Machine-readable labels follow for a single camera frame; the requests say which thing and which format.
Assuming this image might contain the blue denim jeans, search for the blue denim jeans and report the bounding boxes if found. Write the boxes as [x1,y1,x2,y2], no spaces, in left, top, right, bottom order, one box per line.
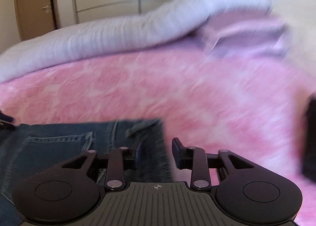
[1,118,172,225]

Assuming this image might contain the dark folded clothes stack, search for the dark folded clothes stack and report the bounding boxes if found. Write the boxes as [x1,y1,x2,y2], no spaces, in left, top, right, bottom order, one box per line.
[302,95,316,182]

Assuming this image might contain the pink fluffy floral blanket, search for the pink fluffy floral blanket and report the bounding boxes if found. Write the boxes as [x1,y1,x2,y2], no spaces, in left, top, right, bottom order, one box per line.
[1,49,315,225]

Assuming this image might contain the brown wooden door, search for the brown wooden door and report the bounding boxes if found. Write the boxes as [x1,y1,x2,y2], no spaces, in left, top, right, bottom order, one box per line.
[14,0,57,41]

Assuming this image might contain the lilac pillow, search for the lilac pillow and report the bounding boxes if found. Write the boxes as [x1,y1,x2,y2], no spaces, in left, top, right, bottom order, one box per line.
[195,10,290,58]

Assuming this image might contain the white striped duvet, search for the white striped duvet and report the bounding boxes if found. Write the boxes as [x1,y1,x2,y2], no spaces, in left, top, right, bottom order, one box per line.
[1,0,273,82]

